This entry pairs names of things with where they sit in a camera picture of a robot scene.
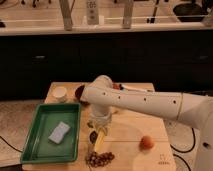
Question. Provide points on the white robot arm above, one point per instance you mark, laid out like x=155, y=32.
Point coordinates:
x=193, y=110

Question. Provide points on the orange peach fruit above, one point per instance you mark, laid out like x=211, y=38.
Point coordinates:
x=146, y=143

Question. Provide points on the light blue sponge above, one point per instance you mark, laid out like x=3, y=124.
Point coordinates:
x=59, y=132

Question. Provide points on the yellow banana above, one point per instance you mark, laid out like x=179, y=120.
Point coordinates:
x=99, y=140

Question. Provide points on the bunch of purple grapes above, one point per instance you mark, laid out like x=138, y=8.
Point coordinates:
x=94, y=159

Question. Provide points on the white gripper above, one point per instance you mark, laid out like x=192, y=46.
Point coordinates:
x=101, y=123

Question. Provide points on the small white bowl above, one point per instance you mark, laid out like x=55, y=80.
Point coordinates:
x=60, y=94

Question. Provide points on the green avocado piece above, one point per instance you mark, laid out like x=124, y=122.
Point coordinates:
x=89, y=124

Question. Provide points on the green plastic tray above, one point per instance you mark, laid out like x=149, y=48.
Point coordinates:
x=38, y=148

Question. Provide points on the dark brown bowl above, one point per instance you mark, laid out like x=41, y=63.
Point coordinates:
x=78, y=94

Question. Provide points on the dark metal cup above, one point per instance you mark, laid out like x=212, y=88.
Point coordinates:
x=93, y=137

